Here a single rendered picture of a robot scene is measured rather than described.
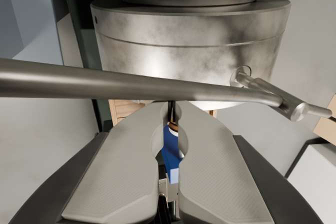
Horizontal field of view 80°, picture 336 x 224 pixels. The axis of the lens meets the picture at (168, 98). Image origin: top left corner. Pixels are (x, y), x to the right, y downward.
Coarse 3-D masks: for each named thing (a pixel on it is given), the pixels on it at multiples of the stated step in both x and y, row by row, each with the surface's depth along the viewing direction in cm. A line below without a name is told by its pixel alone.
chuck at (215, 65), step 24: (120, 48) 26; (144, 48) 24; (168, 48) 23; (192, 48) 23; (216, 48) 23; (240, 48) 24; (264, 48) 26; (144, 72) 26; (168, 72) 25; (192, 72) 24; (216, 72) 24; (264, 72) 28
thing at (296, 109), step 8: (240, 72) 26; (240, 80) 25; (248, 80) 24; (256, 80) 23; (264, 80) 23; (256, 88) 22; (264, 88) 22; (272, 88) 21; (288, 96) 20; (288, 104) 19; (296, 104) 19; (304, 104) 19; (280, 112) 20; (288, 112) 19; (296, 112) 19; (304, 112) 19; (296, 120) 20
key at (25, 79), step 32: (0, 64) 6; (32, 64) 6; (0, 96) 6; (32, 96) 7; (64, 96) 7; (96, 96) 8; (128, 96) 9; (160, 96) 10; (192, 96) 12; (224, 96) 14; (256, 96) 17
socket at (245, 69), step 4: (240, 68) 25; (244, 68) 26; (248, 68) 26; (236, 72) 25; (244, 72) 26; (248, 72) 26; (232, 76) 25; (232, 80) 26; (232, 84) 26; (236, 84) 26; (240, 84) 27
